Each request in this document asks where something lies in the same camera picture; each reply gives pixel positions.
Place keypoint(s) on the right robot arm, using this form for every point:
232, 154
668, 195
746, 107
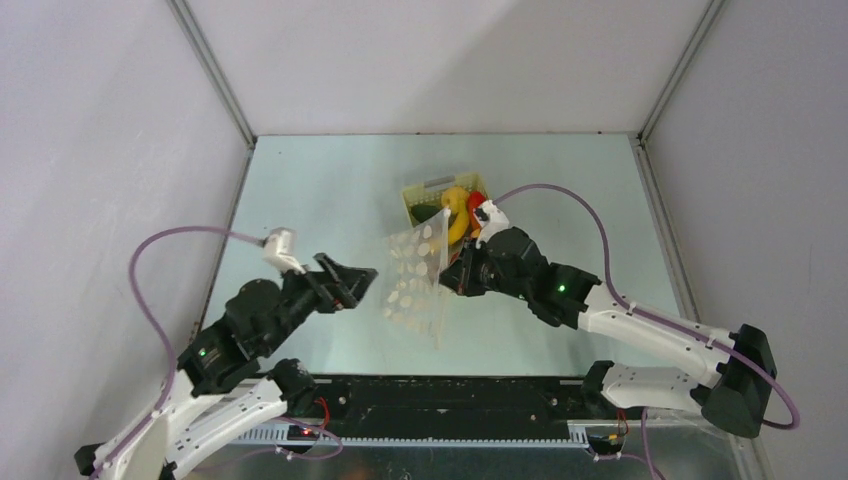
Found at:
722, 375

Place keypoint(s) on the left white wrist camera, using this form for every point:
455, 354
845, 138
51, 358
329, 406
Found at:
278, 251

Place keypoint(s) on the red mango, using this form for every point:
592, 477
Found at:
475, 200

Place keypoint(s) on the yellow banana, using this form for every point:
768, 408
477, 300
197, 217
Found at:
459, 227

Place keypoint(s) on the small circuit board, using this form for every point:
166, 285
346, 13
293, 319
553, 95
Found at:
297, 433

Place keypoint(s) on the green avocado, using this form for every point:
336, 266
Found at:
420, 213

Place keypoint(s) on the white perforated cable tray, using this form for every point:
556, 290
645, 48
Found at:
275, 435

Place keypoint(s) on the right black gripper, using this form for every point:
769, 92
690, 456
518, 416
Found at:
468, 268

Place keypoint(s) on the yellow plastic basket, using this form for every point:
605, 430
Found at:
430, 192

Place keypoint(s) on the yellow lemon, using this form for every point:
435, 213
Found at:
454, 197

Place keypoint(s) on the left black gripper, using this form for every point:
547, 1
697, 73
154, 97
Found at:
343, 286

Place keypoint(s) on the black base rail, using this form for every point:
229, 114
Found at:
448, 408

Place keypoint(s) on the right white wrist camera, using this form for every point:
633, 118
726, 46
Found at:
492, 221

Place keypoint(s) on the clear dotted zip bag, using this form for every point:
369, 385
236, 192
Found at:
412, 295

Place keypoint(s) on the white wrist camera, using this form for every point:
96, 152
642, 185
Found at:
492, 221
278, 251

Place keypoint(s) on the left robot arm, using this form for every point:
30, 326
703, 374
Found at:
180, 434

